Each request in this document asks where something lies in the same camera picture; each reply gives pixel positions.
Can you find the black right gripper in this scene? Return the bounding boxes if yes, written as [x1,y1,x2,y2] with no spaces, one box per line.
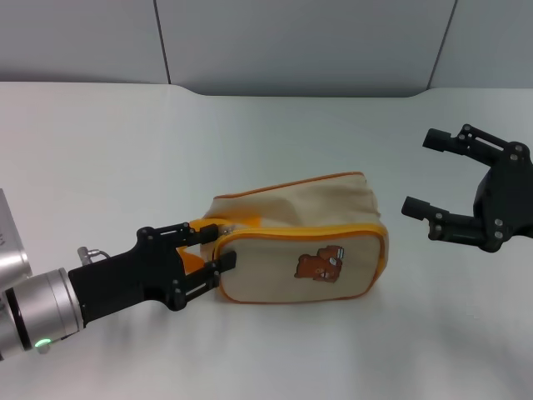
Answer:
[401,123,533,253]

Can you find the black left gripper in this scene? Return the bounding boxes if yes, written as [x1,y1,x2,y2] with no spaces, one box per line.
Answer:
[68,222,238,327]

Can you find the beige orange bear food bag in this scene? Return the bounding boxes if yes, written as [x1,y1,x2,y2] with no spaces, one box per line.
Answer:
[177,170,391,304]

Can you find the left gripper cable connector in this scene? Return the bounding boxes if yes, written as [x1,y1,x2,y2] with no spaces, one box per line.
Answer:
[77,245,112,267]

